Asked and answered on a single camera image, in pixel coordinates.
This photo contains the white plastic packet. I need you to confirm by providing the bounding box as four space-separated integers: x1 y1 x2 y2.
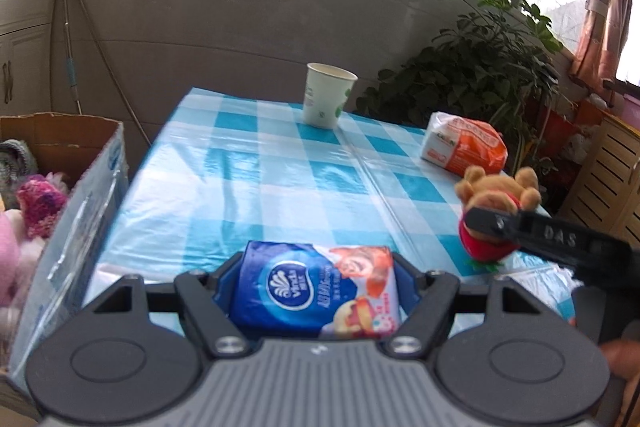
492 264 576 328

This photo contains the cardboard box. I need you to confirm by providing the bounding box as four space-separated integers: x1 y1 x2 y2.
0 113 130 408

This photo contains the red flower pot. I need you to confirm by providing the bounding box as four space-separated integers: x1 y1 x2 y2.
542 107 581 158

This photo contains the pink fleece sock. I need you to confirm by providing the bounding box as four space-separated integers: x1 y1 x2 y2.
0 209 28 308

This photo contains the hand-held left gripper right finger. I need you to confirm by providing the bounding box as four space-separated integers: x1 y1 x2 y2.
387 254 541 355

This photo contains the blue checkered tablecloth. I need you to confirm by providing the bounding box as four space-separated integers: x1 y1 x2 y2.
82 87 576 338

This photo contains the person's right hand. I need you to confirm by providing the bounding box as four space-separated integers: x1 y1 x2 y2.
597 339 640 380

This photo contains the spider plant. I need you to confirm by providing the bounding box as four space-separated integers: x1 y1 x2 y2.
500 92 558 208

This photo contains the white paper cup green print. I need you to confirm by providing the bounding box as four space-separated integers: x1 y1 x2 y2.
302 62 359 130

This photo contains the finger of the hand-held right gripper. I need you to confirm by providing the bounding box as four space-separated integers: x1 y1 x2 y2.
464 205 526 253

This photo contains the blue tissue pack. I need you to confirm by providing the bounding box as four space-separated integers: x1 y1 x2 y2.
231 241 403 340

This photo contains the brown bear plush red shirt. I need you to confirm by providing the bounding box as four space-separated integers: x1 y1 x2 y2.
455 166 542 264

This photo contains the metal mop with blue grip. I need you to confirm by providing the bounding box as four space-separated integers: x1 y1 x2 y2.
59 0 151 148

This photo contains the magenta knitted sock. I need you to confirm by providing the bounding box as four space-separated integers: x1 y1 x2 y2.
15 174 68 240

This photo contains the orange and white tissue pack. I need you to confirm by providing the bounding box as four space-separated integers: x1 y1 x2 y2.
420 111 508 176

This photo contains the wooden slatted cabinet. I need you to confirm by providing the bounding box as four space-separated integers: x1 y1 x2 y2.
557 112 640 238

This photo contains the large leafy green plant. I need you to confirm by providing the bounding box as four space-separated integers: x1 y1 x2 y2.
355 0 563 142

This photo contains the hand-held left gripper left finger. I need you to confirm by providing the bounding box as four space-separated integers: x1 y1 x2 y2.
92 254 253 356

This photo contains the white cabinet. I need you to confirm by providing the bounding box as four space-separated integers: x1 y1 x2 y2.
0 0 63 118

